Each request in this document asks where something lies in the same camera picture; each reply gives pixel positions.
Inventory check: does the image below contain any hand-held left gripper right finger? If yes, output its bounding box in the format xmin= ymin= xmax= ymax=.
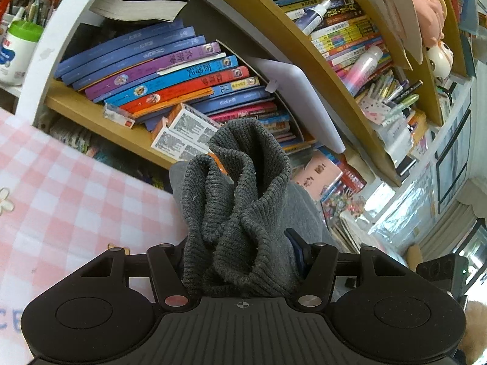
xmin=285 ymin=229 xmax=409 ymax=308

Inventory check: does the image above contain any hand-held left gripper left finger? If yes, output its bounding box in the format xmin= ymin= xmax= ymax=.
xmin=82 ymin=244 xmax=191 ymax=311

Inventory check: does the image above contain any grey sweater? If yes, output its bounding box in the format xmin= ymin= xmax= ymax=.
xmin=169 ymin=119 xmax=339 ymax=297

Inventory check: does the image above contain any stack of newspapers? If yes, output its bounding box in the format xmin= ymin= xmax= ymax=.
xmin=323 ymin=198 xmax=412 ymax=259

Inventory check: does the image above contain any pink sticker tumbler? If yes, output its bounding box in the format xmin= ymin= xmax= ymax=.
xmin=291 ymin=149 xmax=345 ymax=202

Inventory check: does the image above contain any pink checked table mat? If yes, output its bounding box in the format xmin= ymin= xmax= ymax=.
xmin=0 ymin=108 xmax=189 ymax=365

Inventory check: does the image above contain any white tablet board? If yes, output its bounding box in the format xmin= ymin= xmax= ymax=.
xmin=243 ymin=56 xmax=347 ymax=153

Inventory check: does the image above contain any small red white box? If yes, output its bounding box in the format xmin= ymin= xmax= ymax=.
xmin=103 ymin=103 xmax=135 ymax=129

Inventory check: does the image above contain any white pen organizer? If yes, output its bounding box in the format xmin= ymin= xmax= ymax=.
xmin=356 ymin=68 xmax=425 ymax=149

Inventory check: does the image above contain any pink gradient bottle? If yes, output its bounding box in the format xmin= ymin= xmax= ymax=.
xmin=344 ymin=45 xmax=384 ymax=97

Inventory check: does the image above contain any row of blue purple books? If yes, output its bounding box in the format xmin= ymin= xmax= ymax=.
xmin=54 ymin=21 xmax=316 ymax=153

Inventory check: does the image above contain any row of colourful paperback books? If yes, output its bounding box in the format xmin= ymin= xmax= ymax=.
xmin=259 ymin=0 xmax=394 ymax=73

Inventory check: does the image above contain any white spray bottle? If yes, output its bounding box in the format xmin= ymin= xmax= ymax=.
xmin=295 ymin=0 xmax=332 ymax=36

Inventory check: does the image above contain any white wooden bookshelf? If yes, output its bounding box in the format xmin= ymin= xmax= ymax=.
xmin=15 ymin=0 xmax=472 ymax=188

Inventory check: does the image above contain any pink plush toy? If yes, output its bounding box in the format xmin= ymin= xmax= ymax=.
xmin=407 ymin=0 xmax=455 ymax=80

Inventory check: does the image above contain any thick paperback book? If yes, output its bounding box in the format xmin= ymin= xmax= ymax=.
xmin=88 ymin=0 xmax=190 ymax=23

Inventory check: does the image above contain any white green-lidded tub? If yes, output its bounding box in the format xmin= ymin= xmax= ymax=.
xmin=0 ymin=19 xmax=43 ymax=86

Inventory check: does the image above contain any bunch of pens and pencils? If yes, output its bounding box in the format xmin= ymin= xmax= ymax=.
xmin=0 ymin=0 xmax=63 ymax=27

